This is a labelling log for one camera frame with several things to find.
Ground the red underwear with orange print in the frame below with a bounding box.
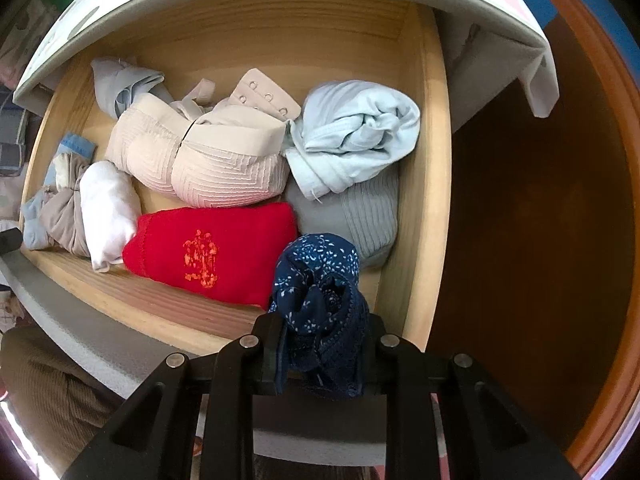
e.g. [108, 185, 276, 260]
[122, 202, 297, 310]

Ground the navy floral underwear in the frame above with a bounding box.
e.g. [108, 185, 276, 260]
[269, 233, 369, 399]

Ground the grey ribbed underwear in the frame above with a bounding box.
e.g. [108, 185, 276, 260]
[284, 166, 399, 269]

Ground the light blue underwear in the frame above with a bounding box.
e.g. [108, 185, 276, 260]
[282, 80, 421, 200]

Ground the wooden drawer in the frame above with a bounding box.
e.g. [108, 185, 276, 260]
[23, 0, 451, 347]

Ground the white rolled sock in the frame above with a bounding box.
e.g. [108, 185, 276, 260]
[79, 160, 141, 273]

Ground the taupe rolled garment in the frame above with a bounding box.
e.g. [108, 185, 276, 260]
[38, 164, 90, 258]

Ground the beige bra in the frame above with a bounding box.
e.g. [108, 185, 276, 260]
[104, 68, 302, 208]

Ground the blue cuffed sock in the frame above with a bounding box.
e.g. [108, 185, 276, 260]
[21, 132, 96, 250]

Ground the pale blue grey folded garment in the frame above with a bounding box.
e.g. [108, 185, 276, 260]
[91, 58, 174, 119]

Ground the brown wooden furniture frame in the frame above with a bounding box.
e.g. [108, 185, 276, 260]
[427, 0, 639, 479]

